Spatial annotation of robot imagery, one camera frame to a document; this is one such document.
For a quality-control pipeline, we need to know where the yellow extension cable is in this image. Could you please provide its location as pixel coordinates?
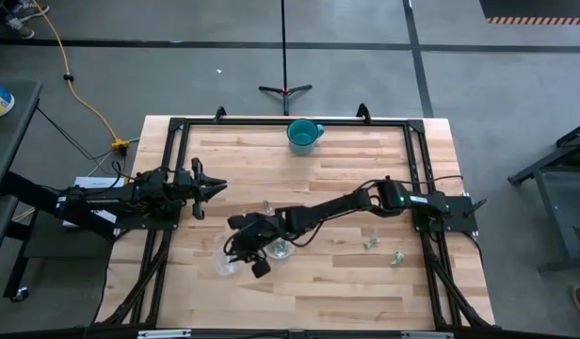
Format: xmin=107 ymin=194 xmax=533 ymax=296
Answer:
xmin=33 ymin=0 xmax=131 ymax=154

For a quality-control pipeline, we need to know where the black power cable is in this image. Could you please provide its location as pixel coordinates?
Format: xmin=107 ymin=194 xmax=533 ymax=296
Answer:
xmin=35 ymin=106 xmax=126 ymax=166

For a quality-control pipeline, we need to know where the black mat orange striped edge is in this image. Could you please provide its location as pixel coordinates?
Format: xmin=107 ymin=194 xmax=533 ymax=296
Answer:
xmin=478 ymin=0 xmax=580 ymax=25

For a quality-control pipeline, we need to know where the black metal frame table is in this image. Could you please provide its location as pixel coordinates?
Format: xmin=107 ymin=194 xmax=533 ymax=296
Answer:
xmin=506 ymin=120 xmax=580 ymax=274

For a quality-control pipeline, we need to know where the silver aluminium bracket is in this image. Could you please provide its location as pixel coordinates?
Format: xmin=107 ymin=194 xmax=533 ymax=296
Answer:
xmin=401 ymin=331 xmax=455 ymax=339
xmin=137 ymin=329 xmax=192 ymax=339

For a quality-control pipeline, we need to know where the small clear plastic cup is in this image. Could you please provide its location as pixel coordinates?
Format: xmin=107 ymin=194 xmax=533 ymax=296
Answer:
xmin=213 ymin=247 xmax=247 ymax=278

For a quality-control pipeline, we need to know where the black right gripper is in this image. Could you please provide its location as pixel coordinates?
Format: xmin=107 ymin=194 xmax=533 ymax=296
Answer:
xmin=225 ymin=212 xmax=287 ymax=280

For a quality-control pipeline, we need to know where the black equipment cart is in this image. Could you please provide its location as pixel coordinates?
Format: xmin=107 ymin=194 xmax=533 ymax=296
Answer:
xmin=0 ymin=77 xmax=65 ymax=302

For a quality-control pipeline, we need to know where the white flat box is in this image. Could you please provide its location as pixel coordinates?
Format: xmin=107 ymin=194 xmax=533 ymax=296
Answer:
xmin=61 ymin=175 xmax=126 ymax=230

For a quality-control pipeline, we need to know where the teal enamel mug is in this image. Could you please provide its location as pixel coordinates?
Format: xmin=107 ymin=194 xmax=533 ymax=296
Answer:
xmin=286 ymin=118 xmax=326 ymax=156

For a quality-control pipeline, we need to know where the white cable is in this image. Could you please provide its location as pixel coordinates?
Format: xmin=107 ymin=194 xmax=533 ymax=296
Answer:
xmin=85 ymin=136 xmax=140 ymax=178

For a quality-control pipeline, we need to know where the black tripod stand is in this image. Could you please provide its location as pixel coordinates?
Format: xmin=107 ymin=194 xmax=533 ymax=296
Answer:
xmin=258 ymin=0 xmax=314 ymax=117

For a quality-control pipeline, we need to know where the black aluminium table frame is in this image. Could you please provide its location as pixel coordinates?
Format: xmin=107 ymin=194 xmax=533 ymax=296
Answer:
xmin=94 ymin=103 xmax=496 ymax=339

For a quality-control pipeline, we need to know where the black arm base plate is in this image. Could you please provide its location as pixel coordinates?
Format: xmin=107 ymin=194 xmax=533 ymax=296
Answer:
xmin=113 ymin=206 xmax=181 ymax=232
xmin=411 ymin=195 xmax=479 ymax=234

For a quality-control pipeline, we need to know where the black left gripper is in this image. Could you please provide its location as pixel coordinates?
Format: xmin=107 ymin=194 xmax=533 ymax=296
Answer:
xmin=174 ymin=157 xmax=228 ymax=221

